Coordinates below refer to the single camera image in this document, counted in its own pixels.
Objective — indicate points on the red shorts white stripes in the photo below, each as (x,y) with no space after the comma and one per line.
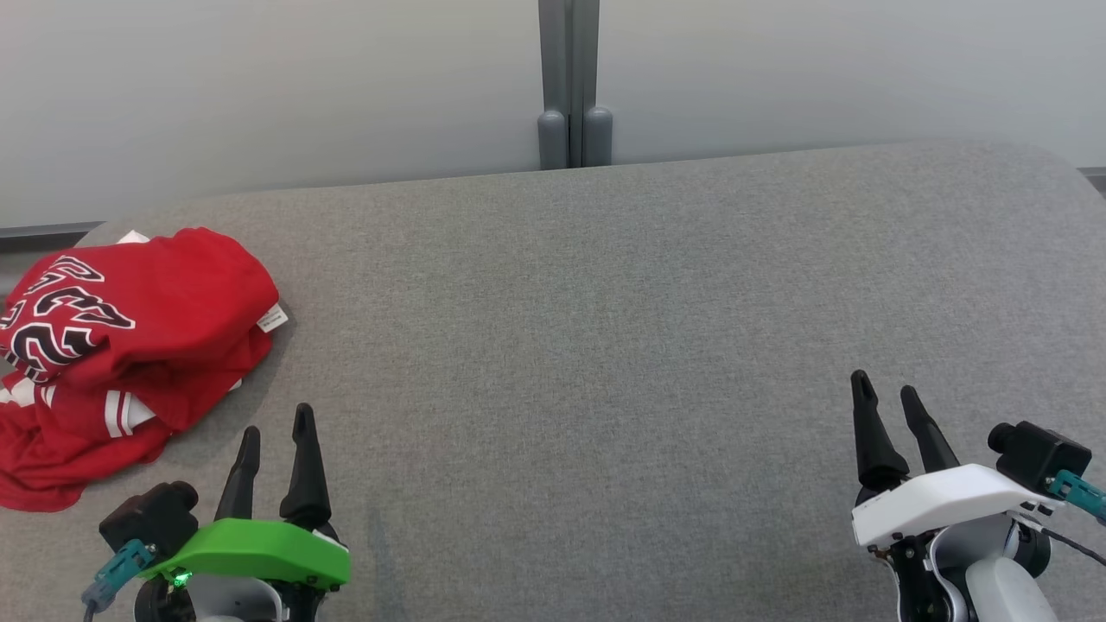
(60,458)

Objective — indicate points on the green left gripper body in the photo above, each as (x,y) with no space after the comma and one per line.
(259,549)

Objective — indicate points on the red basketball jersey white sleeves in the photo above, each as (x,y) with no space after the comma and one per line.
(173,294)

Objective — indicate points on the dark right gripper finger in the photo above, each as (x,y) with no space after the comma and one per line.
(874,449)
(931,445)

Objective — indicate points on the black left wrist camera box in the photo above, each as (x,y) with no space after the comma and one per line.
(147,518)

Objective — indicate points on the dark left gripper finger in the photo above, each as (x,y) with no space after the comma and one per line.
(240,484)
(305,484)

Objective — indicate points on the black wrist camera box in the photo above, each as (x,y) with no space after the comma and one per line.
(147,518)
(1041,456)

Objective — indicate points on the grey partition frame post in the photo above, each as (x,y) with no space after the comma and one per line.
(570,78)

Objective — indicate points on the dark grey wall skirting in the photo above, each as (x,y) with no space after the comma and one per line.
(1096,180)
(43,233)

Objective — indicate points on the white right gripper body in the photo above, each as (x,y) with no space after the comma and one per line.
(942,499)

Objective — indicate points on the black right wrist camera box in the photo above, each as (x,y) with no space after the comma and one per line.
(1041,456)

